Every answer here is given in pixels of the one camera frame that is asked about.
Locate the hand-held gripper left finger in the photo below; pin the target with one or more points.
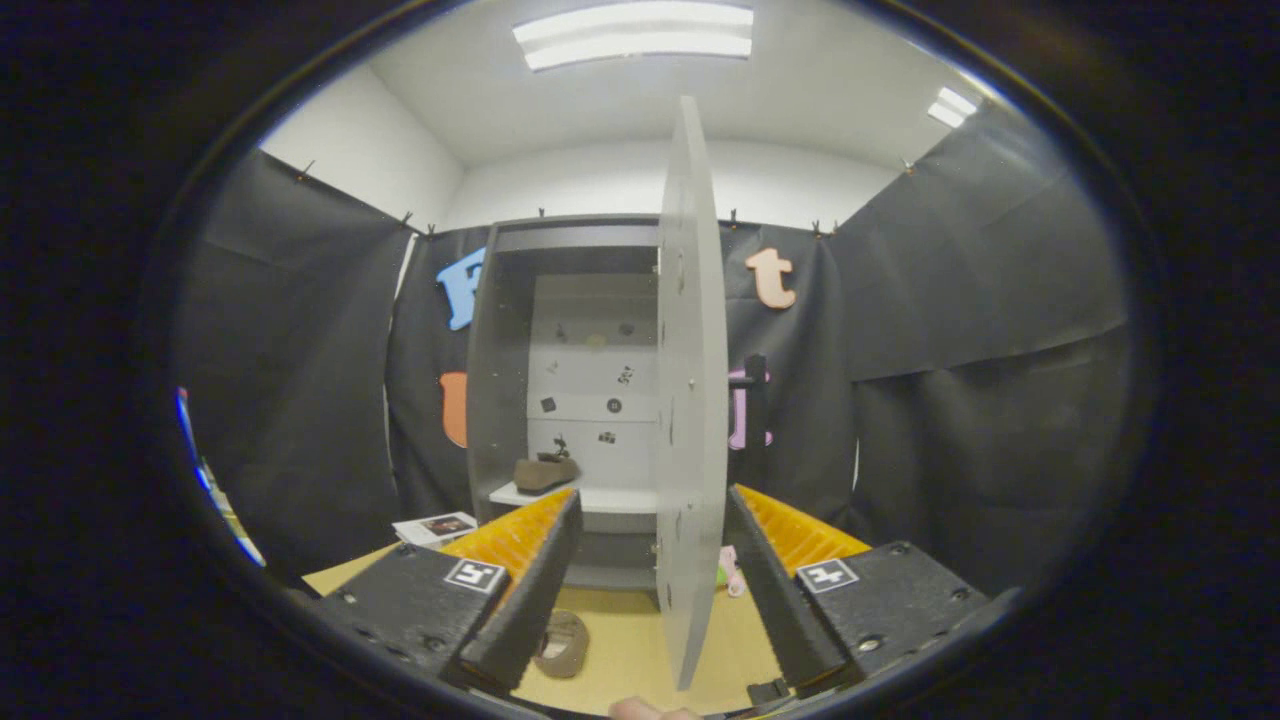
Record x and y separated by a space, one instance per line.
530 600

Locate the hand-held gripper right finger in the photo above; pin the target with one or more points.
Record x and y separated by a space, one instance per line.
775 590

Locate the fuzzy brown shoe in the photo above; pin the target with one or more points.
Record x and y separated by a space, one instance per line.
545 473
567 642

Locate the light grey shoe cabinet door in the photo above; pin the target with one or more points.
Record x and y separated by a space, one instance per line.
692 400

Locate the dark grey shoe cabinet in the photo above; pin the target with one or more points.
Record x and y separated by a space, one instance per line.
495 380

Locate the pink and green item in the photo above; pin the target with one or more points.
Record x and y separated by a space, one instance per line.
731 570

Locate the white printed booklet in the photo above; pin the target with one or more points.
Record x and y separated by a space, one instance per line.
435 527

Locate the black backdrop cloth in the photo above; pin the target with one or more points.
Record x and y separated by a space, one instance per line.
950 400

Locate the small ceiling light panel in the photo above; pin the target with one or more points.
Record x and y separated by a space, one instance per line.
952 106

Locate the large ceiling light panel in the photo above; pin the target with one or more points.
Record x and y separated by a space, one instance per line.
635 33

